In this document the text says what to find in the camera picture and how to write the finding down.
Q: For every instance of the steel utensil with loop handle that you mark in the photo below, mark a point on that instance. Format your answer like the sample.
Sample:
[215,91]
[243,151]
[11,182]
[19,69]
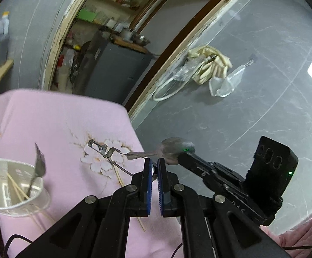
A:
[107,154]

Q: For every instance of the green box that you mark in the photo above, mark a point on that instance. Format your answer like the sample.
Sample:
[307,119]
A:
[86,15]

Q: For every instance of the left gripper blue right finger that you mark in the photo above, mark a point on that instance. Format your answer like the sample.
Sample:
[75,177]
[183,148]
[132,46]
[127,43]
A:
[166,180]

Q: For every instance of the steel bowl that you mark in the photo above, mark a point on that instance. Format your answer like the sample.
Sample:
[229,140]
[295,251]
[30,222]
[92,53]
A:
[140,40]

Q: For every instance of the pink floral tablecloth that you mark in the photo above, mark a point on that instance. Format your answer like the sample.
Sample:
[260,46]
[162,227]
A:
[61,125]

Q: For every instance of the steel fork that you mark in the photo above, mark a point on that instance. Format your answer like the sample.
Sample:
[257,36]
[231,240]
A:
[40,168]

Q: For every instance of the large oil jug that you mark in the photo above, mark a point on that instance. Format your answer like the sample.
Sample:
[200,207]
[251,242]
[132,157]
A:
[4,37]

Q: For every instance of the grey cabinet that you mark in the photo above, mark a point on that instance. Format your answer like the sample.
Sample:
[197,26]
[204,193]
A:
[109,71]

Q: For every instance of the white plastic utensil holder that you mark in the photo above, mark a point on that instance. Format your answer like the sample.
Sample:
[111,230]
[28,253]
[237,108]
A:
[22,174]

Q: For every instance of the white mesh bag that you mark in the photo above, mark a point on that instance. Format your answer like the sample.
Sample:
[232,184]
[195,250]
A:
[219,87]

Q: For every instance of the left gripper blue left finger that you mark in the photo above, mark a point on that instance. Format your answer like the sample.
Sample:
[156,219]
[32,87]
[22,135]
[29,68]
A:
[140,203]

